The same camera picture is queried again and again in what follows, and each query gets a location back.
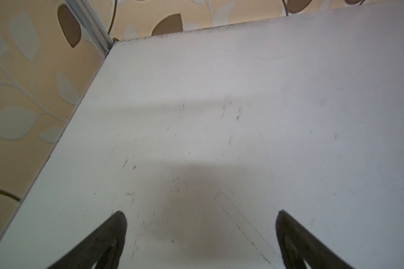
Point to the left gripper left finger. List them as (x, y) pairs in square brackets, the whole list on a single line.
[(102, 249)]

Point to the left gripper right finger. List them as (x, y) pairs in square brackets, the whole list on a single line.
[(300, 249)]

